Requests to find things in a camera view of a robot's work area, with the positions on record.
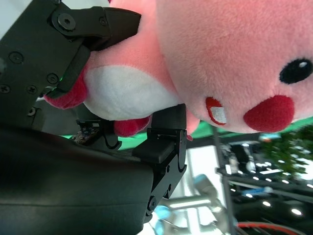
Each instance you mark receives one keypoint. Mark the green leafy plant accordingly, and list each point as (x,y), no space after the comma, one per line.
(288,151)

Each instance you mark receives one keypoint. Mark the green cloth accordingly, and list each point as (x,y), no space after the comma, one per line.
(205,127)

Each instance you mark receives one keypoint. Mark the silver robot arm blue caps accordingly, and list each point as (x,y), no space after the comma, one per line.
(190,203)

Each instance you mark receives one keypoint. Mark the black pole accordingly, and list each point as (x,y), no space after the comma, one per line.
(223,176)

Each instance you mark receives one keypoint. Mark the pink plush doll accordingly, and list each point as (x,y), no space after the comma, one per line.
(220,49)

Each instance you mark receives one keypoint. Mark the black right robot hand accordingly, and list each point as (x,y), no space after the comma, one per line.
(61,183)

